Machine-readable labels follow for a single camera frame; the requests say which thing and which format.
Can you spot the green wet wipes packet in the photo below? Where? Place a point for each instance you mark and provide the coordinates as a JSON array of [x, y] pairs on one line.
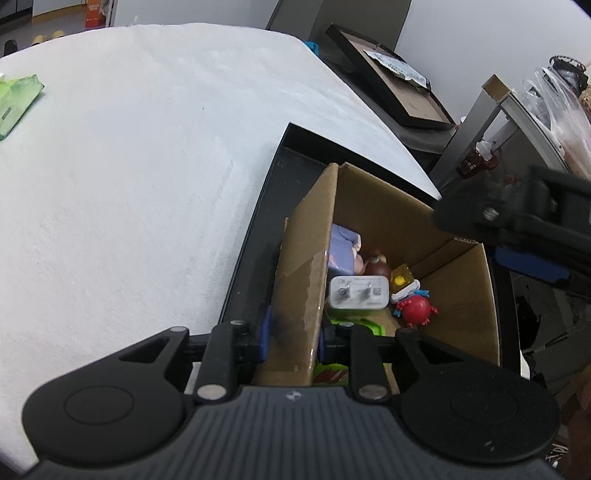
[[16, 104]]

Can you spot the black shallow tray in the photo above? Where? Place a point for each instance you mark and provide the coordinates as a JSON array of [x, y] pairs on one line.
[[258, 258]]

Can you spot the blue plastic basket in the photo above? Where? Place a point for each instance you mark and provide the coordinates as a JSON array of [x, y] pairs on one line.
[[312, 48]]

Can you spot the grey metal table leg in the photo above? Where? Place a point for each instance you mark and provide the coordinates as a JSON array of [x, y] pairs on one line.
[[475, 129]]

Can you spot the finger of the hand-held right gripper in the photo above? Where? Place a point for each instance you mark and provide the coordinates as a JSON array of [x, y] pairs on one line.
[[531, 267], [517, 210]]

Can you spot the clear plastic bag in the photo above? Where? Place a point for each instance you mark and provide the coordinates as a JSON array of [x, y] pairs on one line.
[[563, 115]]

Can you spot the white plug charger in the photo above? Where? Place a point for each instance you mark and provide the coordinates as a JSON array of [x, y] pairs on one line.
[[358, 293]]

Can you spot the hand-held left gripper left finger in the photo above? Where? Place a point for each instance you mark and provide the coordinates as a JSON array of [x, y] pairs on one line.
[[266, 332]]

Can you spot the brown cardboard box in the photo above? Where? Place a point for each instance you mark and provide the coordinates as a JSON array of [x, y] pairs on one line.
[[304, 258]]

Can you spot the yellow and blue toy figurine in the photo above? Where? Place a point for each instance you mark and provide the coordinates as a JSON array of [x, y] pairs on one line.
[[402, 279]]

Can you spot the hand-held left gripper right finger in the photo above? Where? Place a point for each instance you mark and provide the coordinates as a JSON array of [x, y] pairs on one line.
[[327, 340]]

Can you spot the orange cardboard carton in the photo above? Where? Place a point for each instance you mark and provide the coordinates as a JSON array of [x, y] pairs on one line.
[[94, 11]]

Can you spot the green cartoon tin box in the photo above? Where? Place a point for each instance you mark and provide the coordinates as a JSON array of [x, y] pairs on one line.
[[364, 325]]

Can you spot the red crab toy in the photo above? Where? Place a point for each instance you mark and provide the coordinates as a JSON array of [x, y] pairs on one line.
[[418, 310]]

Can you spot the crumpled printed paper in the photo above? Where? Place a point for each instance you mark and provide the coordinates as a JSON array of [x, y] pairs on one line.
[[397, 67]]

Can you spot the black picture frame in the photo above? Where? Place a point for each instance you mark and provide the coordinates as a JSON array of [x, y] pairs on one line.
[[392, 78]]

